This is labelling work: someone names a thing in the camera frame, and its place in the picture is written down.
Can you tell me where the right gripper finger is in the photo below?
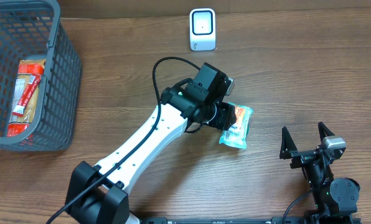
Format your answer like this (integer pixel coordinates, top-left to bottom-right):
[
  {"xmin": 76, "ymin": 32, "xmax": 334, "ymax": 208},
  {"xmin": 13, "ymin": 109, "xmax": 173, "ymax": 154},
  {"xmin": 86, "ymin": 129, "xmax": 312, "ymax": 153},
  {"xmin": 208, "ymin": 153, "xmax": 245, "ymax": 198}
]
[
  {"xmin": 317, "ymin": 121, "xmax": 334, "ymax": 141},
  {"xmin": 279, "ymin": 126, "xmax": 298, "ymax": 159}
]

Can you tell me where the teal snack packet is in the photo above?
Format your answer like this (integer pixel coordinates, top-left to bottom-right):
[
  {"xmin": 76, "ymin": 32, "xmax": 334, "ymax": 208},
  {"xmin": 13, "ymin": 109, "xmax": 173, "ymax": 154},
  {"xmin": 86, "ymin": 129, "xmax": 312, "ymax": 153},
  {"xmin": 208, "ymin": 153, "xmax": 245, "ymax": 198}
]
[{"xmin": 219, "ymin": 102, "xmax": 253, "ymax": 149}]

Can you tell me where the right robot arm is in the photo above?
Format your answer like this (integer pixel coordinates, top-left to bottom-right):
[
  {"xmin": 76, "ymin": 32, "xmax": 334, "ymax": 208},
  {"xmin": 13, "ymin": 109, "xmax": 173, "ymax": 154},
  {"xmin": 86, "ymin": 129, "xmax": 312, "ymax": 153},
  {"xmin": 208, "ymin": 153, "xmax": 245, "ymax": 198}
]
[{"xmin": 279, "ymin": 122, "xmax": 361, "ymax": 223}]

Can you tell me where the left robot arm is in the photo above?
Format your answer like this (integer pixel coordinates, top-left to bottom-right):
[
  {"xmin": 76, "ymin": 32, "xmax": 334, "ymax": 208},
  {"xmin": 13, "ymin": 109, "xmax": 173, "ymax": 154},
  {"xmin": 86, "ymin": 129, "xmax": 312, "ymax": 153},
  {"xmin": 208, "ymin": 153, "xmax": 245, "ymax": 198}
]
[{"xmin": 64, "ymin": 63, "xmax": 236, "ymax": 224}]

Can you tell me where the white barcode scanner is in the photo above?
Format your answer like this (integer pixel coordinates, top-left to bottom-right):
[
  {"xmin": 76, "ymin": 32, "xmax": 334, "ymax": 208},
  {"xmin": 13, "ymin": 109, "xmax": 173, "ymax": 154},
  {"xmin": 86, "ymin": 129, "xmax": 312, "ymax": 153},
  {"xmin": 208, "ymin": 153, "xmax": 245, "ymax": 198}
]
[{"xmin": 189, "ymin": 8, "xmax": 216, "ymax": 51}]

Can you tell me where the red white stick packet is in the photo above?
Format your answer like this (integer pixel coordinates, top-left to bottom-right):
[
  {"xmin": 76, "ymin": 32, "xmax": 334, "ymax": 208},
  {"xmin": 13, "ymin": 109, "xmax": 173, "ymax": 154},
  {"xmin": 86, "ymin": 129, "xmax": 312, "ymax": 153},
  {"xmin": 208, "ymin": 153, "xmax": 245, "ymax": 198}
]
[{"xmin": 12, "ymin": 75, "xmax": 40, "ymax": 117}]

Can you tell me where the orange noodle packet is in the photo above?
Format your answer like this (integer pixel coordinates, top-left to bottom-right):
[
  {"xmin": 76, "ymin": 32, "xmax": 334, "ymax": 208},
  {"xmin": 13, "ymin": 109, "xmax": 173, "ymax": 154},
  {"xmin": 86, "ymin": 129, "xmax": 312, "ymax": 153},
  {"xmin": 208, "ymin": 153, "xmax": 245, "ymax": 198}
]
[{"xmin": 7, "ymin": 59, "xmax": 46, "ymax": 137}]

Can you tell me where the grey plastic mesh basket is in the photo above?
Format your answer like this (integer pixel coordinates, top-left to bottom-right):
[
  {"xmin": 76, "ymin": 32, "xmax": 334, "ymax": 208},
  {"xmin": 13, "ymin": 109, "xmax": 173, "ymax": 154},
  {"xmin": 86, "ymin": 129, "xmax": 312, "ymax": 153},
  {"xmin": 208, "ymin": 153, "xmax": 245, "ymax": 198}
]
[{"xmin": 0, "ymin": 0, "xmax": 82, "ymax": 152}]

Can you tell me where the right black cable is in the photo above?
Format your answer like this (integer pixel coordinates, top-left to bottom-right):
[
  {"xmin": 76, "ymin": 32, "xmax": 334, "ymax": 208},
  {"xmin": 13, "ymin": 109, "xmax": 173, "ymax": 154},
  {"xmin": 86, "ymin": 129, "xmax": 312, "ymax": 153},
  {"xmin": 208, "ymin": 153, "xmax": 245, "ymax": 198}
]
[{"xmin": 281, "ymin": 189, "xmax": 314, "ymax": 224}]

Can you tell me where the black cable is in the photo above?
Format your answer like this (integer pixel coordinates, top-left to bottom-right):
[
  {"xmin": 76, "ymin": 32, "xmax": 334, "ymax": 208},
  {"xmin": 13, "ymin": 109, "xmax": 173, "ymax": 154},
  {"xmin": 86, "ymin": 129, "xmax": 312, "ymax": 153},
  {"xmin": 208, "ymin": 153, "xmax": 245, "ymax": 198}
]
[
  {"xmin": 281, "ymin": 189, "xmax": 314, "ymax": 224},
  {"xmin": 45, "ymin": 56, "xmax": 202, "ymax": 224}
]

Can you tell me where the left black cable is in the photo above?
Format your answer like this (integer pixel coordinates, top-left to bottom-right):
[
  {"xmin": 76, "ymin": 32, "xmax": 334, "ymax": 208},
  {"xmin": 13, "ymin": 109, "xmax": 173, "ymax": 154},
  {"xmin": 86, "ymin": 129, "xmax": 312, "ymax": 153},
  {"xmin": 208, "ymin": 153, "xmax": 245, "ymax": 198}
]
[{"xmin": 45, "ymin": 56, "xmax": 202, "ymax": 224}]

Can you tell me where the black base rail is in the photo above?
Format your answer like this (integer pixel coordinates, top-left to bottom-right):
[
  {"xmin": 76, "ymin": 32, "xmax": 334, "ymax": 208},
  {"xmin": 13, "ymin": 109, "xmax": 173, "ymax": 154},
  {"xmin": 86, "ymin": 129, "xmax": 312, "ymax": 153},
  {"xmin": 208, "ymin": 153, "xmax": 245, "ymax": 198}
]
[{"xmin": 141, "ymin": 217, "xmax": 362, "ymax": 224}]

